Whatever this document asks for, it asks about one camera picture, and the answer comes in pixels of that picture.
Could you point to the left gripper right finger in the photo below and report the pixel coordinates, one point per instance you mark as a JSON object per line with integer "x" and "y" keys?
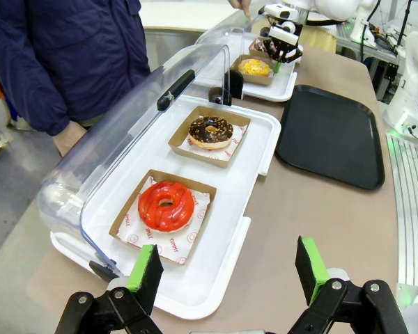
{"x": 310, "y": 268}

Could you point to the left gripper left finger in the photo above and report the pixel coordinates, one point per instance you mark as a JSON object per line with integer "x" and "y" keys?
{"x": 144, "y": 275}

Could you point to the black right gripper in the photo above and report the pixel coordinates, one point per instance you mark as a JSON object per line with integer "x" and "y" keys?
{"x": 282, "y": 48}

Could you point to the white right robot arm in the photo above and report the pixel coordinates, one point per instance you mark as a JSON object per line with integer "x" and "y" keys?
{"x": 334, "y": 8}

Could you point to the dark sprinkled donut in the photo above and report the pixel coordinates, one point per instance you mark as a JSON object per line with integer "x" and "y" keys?
{"x": 260, "y": 46}

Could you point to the brown cardboard donut tray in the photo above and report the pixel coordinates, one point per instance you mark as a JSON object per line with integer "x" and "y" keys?
{"x": 257, "y": 80}
{"x": 209, "y": 195}
{"x": 256, "y": 53}
{"x": 181, "y": 144}

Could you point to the yellow sprinkled donut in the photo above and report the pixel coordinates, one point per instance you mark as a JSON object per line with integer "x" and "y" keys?
{"x": 254, "y": 67}

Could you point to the red glazed donut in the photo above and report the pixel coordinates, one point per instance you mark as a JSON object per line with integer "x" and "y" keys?
{"x": 153, "y": 215}

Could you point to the black plastic serving tray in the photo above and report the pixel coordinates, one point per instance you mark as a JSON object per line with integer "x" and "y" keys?
{"x": 331, "y": 135}

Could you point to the chocolate nut-topped donut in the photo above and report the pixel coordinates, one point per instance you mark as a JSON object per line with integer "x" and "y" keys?
{"x": 198, "y": 134}

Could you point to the person's left hand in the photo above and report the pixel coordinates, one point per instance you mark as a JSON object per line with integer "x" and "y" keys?
{"x": 240, "y": 5}

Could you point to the person's right hand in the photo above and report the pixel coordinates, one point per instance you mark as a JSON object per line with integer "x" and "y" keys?
{"x": 69, "y": 139}

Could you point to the white display case base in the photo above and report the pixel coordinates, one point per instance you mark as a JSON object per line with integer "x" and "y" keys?
{"x": 230, "y": 208}
{"x": 282, "y": 85}

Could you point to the white printed paper liner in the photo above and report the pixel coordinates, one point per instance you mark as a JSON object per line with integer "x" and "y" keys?
{"x": 223, "y": 154}
{"x": 167, "y": 243}

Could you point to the tan cardboard sheet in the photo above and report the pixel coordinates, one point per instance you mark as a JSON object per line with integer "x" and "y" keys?
{"x": 318, "y": 38}

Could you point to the clear display case lid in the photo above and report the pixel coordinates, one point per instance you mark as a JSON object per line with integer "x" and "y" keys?
{"x": 125, "y": 115}
{"x": 223, "y": 33}

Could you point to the grey metal workbench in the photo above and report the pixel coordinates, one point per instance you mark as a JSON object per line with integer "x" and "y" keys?
{"x": 372, "y": 52}

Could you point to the large white table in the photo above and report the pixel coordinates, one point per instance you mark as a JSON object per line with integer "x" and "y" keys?
{"x": 184, "y": 14}

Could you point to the silver grooved aluminium platform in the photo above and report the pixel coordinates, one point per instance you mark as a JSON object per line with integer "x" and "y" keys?
{"x": 411, "y": 208}

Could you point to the person in navy jacket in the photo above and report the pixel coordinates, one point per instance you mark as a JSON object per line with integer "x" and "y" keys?
{"x": 73, "y": 52}

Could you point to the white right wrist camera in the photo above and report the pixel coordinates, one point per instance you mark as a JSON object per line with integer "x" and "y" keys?
{"x": 283, "y": 35}

